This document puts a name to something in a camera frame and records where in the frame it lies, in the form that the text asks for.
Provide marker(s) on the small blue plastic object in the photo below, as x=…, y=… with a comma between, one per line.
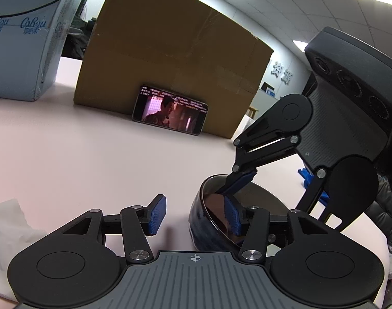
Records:
x=306, y=176

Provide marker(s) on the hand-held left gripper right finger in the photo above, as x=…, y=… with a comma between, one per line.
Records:
x=233, y=215

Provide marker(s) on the crumpled white tissue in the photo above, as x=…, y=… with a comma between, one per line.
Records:
x=9, y=231

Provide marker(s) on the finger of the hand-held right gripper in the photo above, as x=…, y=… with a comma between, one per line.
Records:
x=313, y=193
x=244, y=180

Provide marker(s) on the silver wall sign letters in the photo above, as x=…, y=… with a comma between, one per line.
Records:
x=278, y=70

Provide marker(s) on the large brown cardboard box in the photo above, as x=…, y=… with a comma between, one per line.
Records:
x=170, y=38

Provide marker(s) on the dark glazed bowl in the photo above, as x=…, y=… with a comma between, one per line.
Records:
x=205, y=228

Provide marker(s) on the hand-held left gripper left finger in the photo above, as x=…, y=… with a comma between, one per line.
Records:
x=157, y=214

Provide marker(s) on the black leather chair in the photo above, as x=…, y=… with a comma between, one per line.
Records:
x=387, y=199

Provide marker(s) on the wooden stool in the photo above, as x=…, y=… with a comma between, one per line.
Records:
x=252, y=113

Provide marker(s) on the black smartphone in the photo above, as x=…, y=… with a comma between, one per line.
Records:
x=170, y=109

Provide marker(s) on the light blue tissue package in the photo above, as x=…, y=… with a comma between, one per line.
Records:
x=22, y=54

